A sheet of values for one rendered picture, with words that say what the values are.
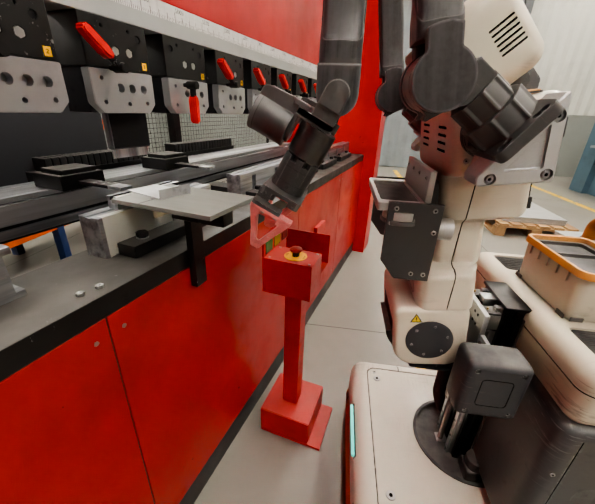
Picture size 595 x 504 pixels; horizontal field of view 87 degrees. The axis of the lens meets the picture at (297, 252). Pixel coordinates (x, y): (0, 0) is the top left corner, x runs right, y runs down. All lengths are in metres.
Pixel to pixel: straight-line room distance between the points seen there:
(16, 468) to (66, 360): 0.16
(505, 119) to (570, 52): 8.80
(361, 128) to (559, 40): 6.85
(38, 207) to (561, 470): 1.29
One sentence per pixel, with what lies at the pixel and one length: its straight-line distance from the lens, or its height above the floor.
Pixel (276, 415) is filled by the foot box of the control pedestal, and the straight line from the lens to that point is 1.38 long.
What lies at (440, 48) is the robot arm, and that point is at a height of 1.27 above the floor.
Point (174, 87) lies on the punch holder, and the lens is 0.92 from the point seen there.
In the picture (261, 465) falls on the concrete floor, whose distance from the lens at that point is 1.40.
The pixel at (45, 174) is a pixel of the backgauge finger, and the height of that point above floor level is 1.02.
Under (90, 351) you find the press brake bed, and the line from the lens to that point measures 0.70.
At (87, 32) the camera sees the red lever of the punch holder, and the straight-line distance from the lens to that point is 0.74.
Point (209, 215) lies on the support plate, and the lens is 0.64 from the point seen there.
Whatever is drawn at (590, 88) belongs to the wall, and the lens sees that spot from 9.55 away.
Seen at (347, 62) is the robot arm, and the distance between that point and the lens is 0.48.
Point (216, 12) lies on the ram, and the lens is 1.10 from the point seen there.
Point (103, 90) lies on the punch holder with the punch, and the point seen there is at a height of 1.22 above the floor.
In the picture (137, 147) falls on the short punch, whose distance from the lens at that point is 0.88.
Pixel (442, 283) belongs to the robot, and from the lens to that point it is 0.73.
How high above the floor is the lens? 1.19
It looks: 24 degrees down
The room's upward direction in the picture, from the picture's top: 2 degrees clockwise
